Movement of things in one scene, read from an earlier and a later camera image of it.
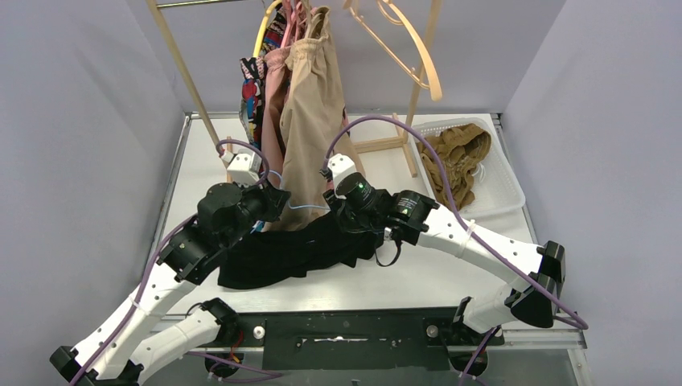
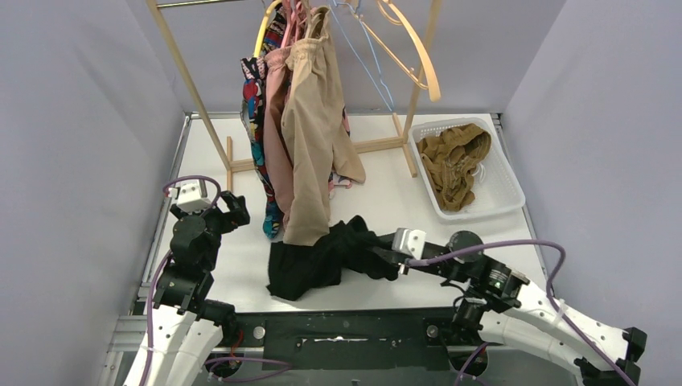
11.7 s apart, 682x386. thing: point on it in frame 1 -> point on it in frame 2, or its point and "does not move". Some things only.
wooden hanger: (390, 12) does not move
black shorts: (266, 256) -> (296, 269)
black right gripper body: (351, 219) -> (396, 256)
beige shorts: (314, 125) does not move
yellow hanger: (262, 29) does not move
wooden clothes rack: (402, 142) does not move
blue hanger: (258, 226) -> (369, 43)
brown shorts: (460, 148) does not move
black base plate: (358, 338) does not move
